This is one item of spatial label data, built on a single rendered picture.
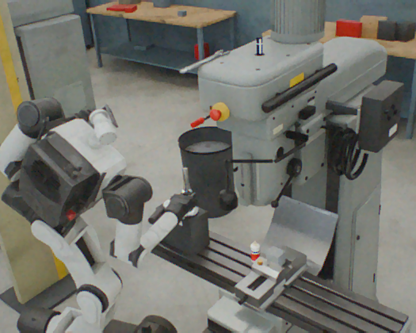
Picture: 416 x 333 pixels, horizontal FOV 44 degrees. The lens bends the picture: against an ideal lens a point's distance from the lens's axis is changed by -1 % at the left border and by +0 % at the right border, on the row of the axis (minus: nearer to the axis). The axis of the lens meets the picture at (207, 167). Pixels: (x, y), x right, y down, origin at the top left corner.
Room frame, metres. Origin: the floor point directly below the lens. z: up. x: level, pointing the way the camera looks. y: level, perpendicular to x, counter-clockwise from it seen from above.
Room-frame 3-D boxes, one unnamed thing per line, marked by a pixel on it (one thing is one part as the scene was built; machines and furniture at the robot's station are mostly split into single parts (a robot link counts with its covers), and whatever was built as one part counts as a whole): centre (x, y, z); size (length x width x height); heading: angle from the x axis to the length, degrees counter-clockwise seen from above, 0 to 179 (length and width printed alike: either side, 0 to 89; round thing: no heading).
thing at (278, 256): (1.71, -0.26, 1.03); 0.06 x 0.05 x 0.06; 46
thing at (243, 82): (1.76, -0.22, 1.81); 0.47 x 0.26 x 0.16; 139
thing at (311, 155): (1.90, -0.34, 1.47); 0.24 x 0.19 x 0.26; 49
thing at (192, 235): (2.02, 0.14, 1.02); 0.22 x 0.12 x 0.20; 47
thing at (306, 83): (1.68, -0.34, 1.79); 0.45 x 0.04 x 0.04; 139
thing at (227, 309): (1.75, -0.21, 0.78); 0.50 x 0.35 x 0.12; 139
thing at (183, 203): (1.90, 0.14, 1.19); 0.13 x 0.12 x 0.10; 66
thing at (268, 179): (1.76, -0.21, 1.47); 0.21 x 0.19 x 0.32; 49
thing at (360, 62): (2.13, -0.54, 1.66); 0.80 x 0.23 x 0.20; 139
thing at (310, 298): (1.75, -0.20, 0.88); 1.24 x 0.23 x 0.08; 49
